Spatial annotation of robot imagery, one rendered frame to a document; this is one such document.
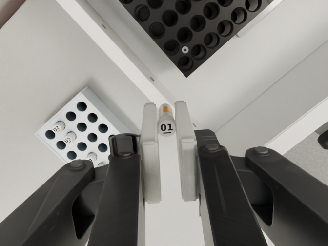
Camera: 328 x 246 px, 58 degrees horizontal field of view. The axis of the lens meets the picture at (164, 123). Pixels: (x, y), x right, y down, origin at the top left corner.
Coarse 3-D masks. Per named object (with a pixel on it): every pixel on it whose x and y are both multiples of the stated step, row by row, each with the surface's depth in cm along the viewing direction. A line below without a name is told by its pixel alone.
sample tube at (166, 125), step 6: (162, 108) 22; (168, 108) 22; (162, 114) 20; (168, 114) 20; (162, 120) 19; (168, 120) 19; (174, 120) 20; (162, 126) 19; (168, 126) 19; (174, 126) 19; (162, 132) 19; (168, 132) 19; (174, 132) 19
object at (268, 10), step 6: (276, 0) 28; (282, 0) 28; (270, 6) 29; (276, 6) 29; (264, 12) 29; (258, 18) 29; (252, 24) 29; (240, 30) 29; (246, 30) 29; (240, 36) 29
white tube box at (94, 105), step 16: (80, 96) 36; (96, 96) 40; (64, 112) 37; (80, 112) 37; (96, 112) 37; (112, 112) 41; (48, 128) 38; (64, 128) 38; (80, 128) 39; (96, 128) 38; (112, 128) 38; (48, 144) 38; (64, 144) 40; (80, 144) 40; (96, 144) 38; (64, 160) 39; (96, 160) 39
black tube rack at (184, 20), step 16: (128, 0) 27; (144, 0) 23; (160, 0) 27; (176, 0) 23; (192, 0) 23; (208, 0) 23; (224, 0) 26; (256, 0) 26; (144, 16) 27; (160, 16) 24; (176, 16) 24; (192, 16) 24; (208, 16) 27; (240, 16) 27; (160, 32) 27; (176, 32) 24; (192, 32) 24; (224, 32) 27; (176, 48) 27
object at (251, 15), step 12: (240, 0) 24; (264, 0) 24; (228, 12) 24; (252, 12) 24; (216, 24) 24; (240, 24) 24; (204, 36) 24; (228, 36) 24; (192, 48) 25; (204, 48) 25; (216, 48) 25; (192, 60) 25; (204, 60) 25; (192, 72) 25
